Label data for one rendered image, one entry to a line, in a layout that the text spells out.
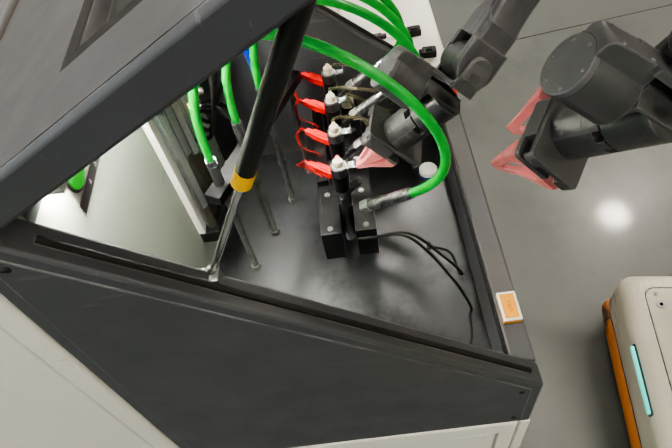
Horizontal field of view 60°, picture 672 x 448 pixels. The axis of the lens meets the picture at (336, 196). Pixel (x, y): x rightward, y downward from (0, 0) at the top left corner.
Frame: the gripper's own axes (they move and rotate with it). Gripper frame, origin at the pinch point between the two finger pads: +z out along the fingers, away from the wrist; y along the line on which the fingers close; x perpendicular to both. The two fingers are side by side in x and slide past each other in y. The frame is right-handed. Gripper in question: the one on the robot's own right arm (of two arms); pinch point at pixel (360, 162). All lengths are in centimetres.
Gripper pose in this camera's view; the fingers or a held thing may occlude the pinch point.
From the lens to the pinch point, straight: 96.7
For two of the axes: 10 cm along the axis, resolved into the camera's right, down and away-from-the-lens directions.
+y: -7.9, -4.6, -4.0
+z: -6.0, 4.3, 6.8
